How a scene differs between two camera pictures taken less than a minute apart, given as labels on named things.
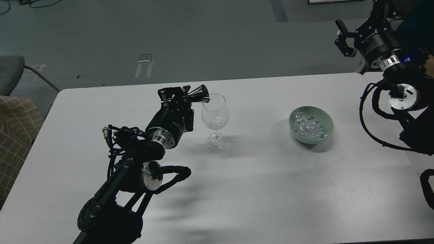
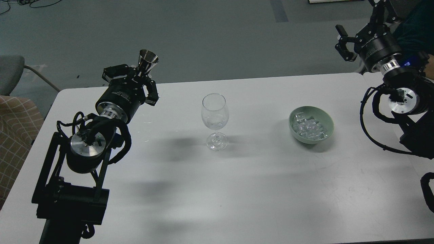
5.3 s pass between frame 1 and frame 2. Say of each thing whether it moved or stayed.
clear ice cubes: stayed
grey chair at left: stayed
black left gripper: moved
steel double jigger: moved
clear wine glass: stayed
